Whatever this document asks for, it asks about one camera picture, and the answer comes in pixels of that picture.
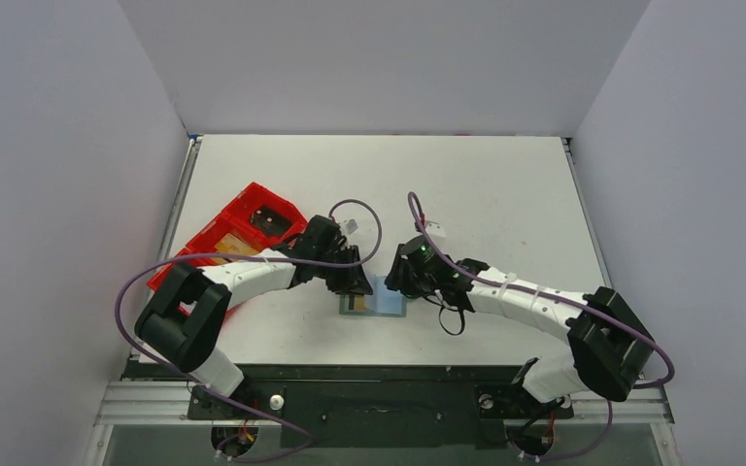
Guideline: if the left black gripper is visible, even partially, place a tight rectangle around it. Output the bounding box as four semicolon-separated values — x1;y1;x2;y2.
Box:
316;245;372;296

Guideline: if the green card holder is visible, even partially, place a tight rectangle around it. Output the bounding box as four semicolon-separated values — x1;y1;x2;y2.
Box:
339;276;407;317

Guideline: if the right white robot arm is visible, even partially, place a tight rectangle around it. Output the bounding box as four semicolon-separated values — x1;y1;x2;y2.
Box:
385;236;654;415

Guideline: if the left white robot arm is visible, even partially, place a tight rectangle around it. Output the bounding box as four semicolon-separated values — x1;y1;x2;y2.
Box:
134;216;373;417

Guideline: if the black card in bin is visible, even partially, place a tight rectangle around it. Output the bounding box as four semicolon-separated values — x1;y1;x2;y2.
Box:
249;206;292;238

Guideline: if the gold card in bin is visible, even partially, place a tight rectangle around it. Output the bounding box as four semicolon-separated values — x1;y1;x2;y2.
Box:
215;233;256;255

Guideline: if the red plastic bin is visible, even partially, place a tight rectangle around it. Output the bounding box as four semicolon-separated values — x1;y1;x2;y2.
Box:
178;183;307;256

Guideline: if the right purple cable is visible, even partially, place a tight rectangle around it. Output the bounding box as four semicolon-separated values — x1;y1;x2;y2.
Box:
406;191;677;464

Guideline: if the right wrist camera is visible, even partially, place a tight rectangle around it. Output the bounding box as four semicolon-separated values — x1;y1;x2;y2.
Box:
424;220;447;238

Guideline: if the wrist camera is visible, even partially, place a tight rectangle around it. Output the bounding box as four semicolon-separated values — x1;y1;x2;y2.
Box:
340;218;358;235
424;220;447;238

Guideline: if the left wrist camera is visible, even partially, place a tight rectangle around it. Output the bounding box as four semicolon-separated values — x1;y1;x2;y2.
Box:
340;218;358;235

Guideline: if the right black loop cable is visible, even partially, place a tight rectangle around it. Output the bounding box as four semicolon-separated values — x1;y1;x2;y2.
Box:
438;305;467;337

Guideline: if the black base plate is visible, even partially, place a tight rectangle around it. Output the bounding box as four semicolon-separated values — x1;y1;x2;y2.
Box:
122;362;608;455

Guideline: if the aluminium rail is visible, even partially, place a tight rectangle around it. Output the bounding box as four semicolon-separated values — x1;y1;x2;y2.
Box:
96;382;674;426

